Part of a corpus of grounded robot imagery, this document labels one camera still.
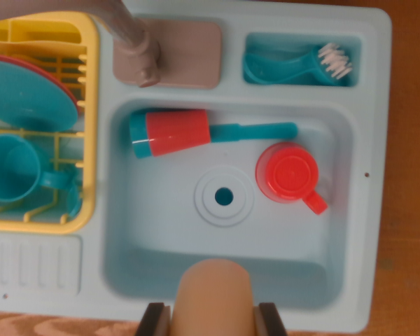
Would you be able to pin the red toy plate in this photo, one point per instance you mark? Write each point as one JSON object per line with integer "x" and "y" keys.
{"x": 56, "y": 82}

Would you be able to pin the teal toy plate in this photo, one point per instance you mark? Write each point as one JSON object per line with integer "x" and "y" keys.
{"x": 24, "y": 98}

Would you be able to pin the teal toy cup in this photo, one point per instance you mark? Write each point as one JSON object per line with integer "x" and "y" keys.
{"x": 10, "y": 171}

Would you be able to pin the red toy cup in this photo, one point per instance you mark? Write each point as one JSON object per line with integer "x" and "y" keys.
{"x": 287, "y": 173}

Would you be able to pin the red and teal cup brush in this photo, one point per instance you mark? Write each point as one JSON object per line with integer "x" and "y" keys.
{"x": 178, "y": 131}

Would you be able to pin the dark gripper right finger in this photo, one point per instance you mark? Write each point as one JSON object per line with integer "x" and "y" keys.
{"x": 271, "y": 322}

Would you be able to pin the beige detergent bottle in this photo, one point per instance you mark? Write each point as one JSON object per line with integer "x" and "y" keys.
{"x": 213, "y": 301}

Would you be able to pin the teal white-bristled dish brush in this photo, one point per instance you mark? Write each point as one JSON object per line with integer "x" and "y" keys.
{"x": 283, "y": 68}

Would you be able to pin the teal toy utensil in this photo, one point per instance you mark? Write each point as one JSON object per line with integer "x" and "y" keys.
{"x": 73, "y": 199}

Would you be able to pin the light blue toy sink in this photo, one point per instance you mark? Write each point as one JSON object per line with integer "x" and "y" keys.
{"x": 161, "y": 217}

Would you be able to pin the yellow dish rack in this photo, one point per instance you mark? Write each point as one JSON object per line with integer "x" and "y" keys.
{"x": 91, "y": 140}

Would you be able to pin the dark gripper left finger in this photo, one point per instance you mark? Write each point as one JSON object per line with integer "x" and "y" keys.
{"x": 154, "y": 322}

